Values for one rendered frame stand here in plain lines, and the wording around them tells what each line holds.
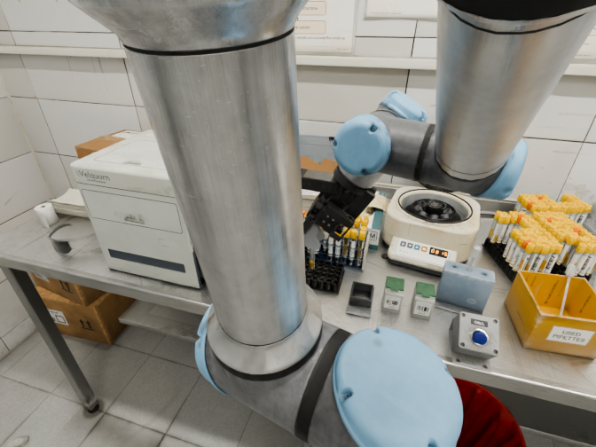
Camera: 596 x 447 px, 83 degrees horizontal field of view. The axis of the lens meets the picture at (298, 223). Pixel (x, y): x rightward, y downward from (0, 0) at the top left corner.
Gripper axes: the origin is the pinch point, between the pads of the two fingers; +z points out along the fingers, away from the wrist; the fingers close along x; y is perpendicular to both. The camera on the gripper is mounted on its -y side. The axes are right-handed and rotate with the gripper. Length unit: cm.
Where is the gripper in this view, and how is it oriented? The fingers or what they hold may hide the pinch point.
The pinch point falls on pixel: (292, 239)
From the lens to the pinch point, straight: 71.9
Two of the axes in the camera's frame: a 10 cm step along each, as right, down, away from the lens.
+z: -4.8, 6.6, 5.8
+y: 8.3, 5.6, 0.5
